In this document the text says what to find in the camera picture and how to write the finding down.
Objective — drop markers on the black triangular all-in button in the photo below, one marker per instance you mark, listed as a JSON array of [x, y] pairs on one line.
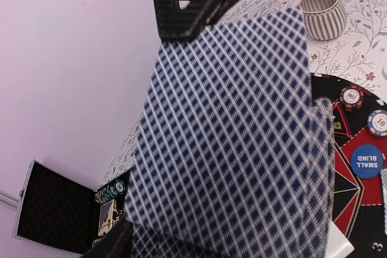
[[340, 123]]

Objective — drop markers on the blue white chip stack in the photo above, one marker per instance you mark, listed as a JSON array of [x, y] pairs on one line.
[[377, 123]]

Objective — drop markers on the round red black poker mat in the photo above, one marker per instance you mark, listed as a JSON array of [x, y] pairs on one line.
[[359, 211]]

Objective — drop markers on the floral table cover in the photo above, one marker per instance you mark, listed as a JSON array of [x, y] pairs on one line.
[[347, 28]]

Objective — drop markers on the blue small blind button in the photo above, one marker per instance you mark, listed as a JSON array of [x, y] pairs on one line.
[[367, 161]]

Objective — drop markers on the blue playing card deck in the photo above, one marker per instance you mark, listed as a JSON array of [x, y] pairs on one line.
[[234, 158]]

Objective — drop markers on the boxed card deck in case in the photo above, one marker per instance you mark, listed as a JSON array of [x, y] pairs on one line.
[[107, 217]]

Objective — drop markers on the aluminium poker chip case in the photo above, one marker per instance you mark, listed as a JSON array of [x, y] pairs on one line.
[[58, 212]]

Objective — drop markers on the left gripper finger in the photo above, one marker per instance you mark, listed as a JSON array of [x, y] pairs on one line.
[[116, 244]]

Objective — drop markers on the chip row in case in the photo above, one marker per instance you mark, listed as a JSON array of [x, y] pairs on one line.
[[110, 192], [96, 242]]

